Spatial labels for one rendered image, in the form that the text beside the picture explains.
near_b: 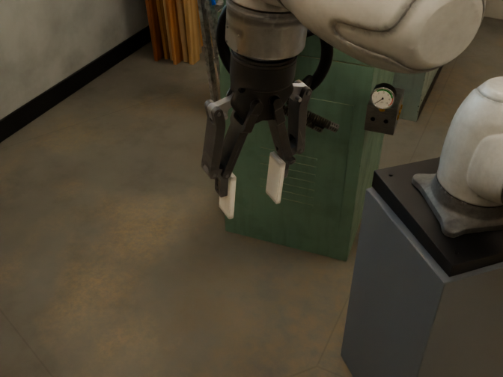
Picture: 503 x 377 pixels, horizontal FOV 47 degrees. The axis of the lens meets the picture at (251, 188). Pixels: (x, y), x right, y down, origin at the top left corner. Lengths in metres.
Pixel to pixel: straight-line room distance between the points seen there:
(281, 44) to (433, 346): 0.82
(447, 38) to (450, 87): 2.65
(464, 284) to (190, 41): 2.27
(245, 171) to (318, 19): 1.40
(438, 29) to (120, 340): 1.48
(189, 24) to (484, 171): 2.23
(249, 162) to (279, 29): 1.25
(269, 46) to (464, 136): 0.57
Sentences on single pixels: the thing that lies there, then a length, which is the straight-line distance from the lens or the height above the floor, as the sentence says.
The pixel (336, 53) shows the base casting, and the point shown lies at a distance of 1.57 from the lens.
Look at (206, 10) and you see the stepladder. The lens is 2.53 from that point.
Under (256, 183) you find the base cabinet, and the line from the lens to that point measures 1.87.
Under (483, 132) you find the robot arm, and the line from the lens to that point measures 1.08.
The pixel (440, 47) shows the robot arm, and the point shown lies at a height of 1.21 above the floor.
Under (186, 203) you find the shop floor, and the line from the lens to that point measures 2.19.
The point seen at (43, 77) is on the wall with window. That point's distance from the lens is 2.86.
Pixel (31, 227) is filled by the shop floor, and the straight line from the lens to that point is 2.23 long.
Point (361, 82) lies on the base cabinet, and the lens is 1.59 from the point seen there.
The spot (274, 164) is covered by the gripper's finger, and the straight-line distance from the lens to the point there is 0.77.
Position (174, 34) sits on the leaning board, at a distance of 3.14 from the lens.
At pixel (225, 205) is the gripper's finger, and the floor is 0.90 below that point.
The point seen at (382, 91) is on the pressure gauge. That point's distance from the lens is 1.52.
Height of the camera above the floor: 1.39
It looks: 38 degrees down
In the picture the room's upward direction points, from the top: straight up
